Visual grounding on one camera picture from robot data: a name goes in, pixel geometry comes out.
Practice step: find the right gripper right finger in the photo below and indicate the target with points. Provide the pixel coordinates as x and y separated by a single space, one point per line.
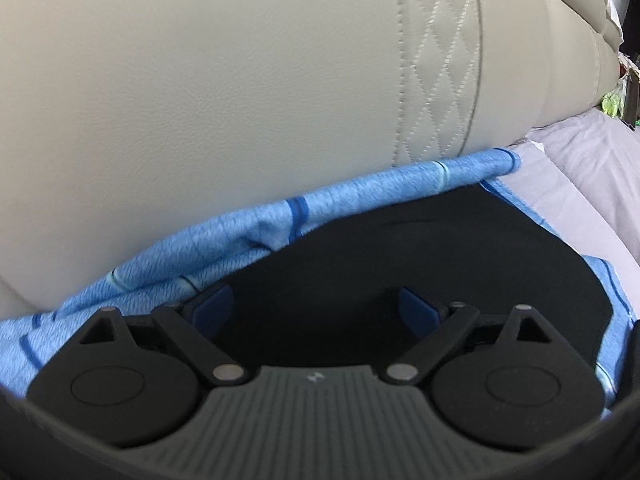
441 330

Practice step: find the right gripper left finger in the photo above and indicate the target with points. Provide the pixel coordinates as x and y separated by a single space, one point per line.
191 327

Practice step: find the black pants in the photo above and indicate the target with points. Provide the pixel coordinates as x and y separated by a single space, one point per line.
331 297

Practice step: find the blue plaid bed sheet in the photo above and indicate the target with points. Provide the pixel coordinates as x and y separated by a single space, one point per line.
183 264

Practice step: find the lavender pillow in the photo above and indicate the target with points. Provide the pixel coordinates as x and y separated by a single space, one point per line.
581 175

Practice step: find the beige leather headboard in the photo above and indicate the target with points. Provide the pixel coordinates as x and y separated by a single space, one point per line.
124 121

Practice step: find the green item on nightstand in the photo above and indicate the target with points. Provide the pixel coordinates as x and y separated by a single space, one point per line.
612 104

